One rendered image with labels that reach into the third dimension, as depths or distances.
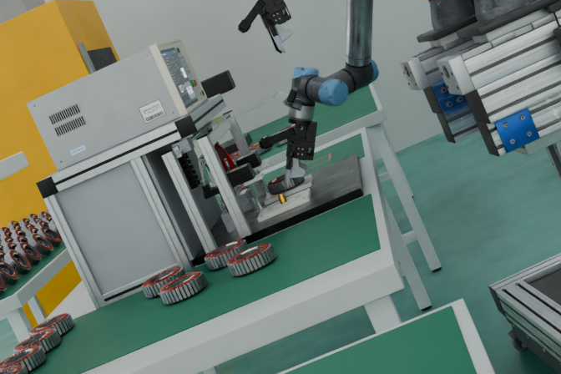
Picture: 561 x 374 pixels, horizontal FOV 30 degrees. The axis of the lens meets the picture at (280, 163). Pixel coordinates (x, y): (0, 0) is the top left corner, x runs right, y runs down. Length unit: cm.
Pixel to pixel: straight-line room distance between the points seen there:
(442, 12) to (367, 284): 130
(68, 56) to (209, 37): 196
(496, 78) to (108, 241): 107
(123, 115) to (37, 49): 377
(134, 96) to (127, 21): 552
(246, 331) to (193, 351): 11
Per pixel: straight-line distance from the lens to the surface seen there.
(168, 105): 281
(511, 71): 255
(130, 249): 276
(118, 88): 283
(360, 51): 301
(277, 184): 308
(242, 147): 331
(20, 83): 662
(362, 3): 294
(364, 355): 151
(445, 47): 303
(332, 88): 296
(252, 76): 820
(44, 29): 656
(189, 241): 277
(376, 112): 443
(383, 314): 198
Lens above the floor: 121
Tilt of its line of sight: 6 degrees down
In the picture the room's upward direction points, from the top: 24 degrees counter-clockwise
